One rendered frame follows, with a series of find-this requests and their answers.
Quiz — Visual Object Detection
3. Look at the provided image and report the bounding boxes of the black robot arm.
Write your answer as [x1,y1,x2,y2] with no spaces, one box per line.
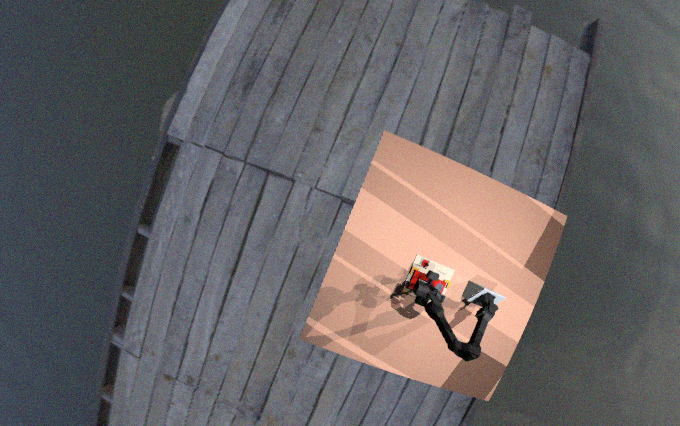
[413,280,499,362]

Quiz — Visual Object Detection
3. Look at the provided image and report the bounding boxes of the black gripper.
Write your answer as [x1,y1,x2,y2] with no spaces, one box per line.
[415,271,440,306]

